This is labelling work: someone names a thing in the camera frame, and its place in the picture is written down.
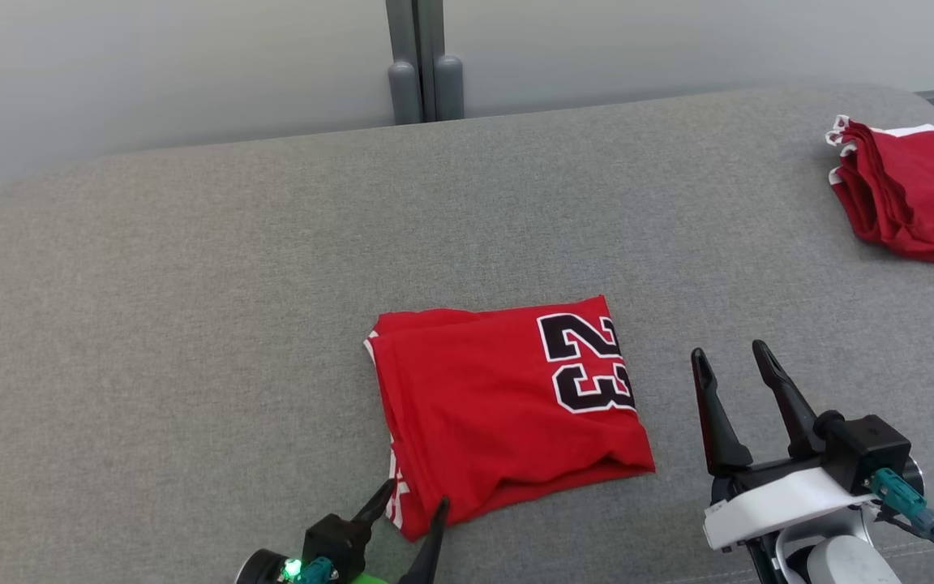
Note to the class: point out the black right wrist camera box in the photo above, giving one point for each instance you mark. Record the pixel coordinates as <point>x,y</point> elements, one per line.
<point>864,450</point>

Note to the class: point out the red jersey with white trim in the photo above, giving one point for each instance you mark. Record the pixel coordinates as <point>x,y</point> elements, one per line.
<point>499,414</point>

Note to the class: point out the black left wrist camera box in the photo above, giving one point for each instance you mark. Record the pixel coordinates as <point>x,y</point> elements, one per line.
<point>333,543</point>

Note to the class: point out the grey fabric sofa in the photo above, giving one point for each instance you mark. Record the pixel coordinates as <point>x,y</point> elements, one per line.
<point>191,324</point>

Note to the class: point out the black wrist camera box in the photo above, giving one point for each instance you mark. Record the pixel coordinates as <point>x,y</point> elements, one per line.
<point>864,450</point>
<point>333,543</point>

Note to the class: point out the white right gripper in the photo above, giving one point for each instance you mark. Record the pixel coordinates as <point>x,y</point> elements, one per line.
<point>783,503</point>

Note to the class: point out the red shorts with white trim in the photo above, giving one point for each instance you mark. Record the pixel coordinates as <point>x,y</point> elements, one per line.
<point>913,195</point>

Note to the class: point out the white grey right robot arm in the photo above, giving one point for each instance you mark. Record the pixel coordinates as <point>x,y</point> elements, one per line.
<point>848,564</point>

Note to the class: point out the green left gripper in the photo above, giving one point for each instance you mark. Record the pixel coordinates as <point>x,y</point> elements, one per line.
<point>368,578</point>

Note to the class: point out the grey partition post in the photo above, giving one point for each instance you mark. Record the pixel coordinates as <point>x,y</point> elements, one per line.
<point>425,57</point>

